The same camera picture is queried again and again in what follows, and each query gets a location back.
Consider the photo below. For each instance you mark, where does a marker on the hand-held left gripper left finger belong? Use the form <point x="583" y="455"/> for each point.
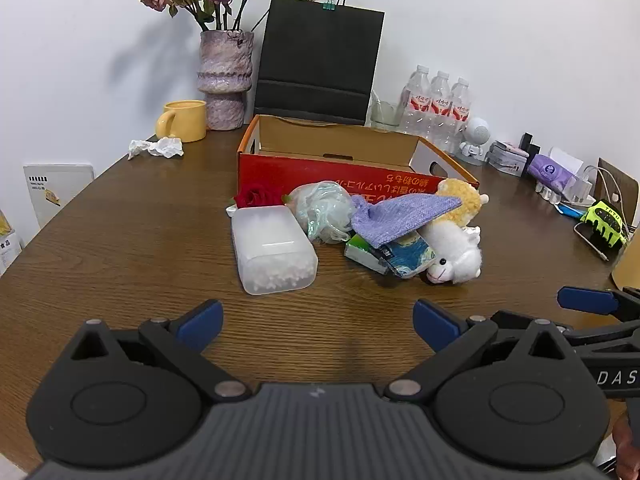
<point x="202" y="322"/>

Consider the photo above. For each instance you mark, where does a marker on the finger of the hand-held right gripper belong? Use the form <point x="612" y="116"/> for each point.
<point x="585" y="300"/>
<point x="512" y="318"/>

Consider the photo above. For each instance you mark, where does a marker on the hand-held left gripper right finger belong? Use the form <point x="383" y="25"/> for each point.
<point x="435" y="322"/>

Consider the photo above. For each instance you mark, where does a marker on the white and yellow alpaca plush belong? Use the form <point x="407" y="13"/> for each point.
<point x="455" y="255"/>

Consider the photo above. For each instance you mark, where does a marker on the blue snack packet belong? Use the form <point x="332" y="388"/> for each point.
<point x="407" y="257"/>

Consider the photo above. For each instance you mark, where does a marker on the translucent plastic container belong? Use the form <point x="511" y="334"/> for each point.
<point x="270" y="250"/>

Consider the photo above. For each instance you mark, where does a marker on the purple cloth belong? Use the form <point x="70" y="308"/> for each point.
<point x="395" y="217"/>

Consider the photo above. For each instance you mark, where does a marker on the red artificial rose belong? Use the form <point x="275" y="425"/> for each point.
<point x="255" y="196"/>

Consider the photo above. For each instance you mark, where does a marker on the clear plastic bag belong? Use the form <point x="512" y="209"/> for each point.
<point x="320" y="210"/>

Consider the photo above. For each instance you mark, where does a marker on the red cardboard box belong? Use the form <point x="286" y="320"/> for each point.
<point x="300" y="170"/>

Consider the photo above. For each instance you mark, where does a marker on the person's right hand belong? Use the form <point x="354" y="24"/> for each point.
<point x="627" y="442"/>

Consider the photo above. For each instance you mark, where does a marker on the tan wooden chair back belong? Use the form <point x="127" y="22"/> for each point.
<point x="627" y="267"/>

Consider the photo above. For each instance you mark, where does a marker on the neon yellow hand grip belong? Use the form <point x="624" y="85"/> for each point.
<point x="602" y="220"/>

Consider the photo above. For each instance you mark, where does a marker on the blue pen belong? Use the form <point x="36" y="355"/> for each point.
<point x="570" y="211"/>

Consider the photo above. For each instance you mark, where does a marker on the white charger block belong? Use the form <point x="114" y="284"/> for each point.
<point x="582" y="187"/>

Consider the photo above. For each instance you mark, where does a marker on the brown board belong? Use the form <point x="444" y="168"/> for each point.
<point x="622" y="180"/>

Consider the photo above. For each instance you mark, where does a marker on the purple packet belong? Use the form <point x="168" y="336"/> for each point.
<point x="550" y="170"/>

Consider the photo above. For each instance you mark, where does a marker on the grey tin box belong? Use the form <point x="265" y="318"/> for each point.
<point x="505" y="164"/>

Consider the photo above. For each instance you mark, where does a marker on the small black box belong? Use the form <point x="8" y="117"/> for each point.
<point x="529" y="145"/>

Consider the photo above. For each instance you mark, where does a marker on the pink case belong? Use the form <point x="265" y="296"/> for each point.
<point x="512" y="149"/>

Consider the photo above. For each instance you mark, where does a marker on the crumpled white tissue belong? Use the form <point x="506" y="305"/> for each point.
<point x="160" y="147"/>

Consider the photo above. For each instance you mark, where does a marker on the white robot figurine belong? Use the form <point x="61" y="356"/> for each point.
<point x="477" y="132"/>

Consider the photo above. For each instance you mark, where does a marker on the yellow mug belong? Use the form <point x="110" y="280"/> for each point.
<point x="187" y="120"/>

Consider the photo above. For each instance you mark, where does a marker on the clear water bottle red label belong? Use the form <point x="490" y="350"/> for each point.
<point x="459" y="115"/>
<point x="440" y="110"/>
<point x="415" y="102"/>

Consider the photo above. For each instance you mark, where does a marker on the yellow and white package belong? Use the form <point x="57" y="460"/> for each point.
<point x="7" y="245"/>

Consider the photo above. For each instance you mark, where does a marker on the glass cup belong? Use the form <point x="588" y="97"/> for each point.
<point x="386" y="116"/>

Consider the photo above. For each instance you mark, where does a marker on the purple ceramic vase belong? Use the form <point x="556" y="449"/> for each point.
<point x="225" y="75"/>

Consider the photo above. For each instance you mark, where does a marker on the black paper bag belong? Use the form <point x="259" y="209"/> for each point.
<point x="320" y="50"/>

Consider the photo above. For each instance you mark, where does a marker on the green binder clip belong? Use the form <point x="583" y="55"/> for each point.
<point x="329" y="4"/>

